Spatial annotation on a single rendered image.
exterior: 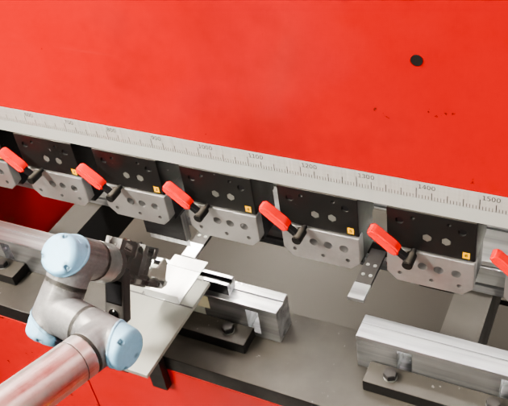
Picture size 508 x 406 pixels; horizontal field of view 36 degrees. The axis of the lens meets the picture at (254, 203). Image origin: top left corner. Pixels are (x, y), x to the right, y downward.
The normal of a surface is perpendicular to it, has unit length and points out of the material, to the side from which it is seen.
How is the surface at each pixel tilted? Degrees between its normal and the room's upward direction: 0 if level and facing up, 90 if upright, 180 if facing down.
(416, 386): 0
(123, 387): 90
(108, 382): 90
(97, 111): 90
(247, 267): 0
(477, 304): 0
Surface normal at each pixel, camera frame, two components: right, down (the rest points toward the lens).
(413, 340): -0.13, -0.76
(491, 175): -0.43, 0.62
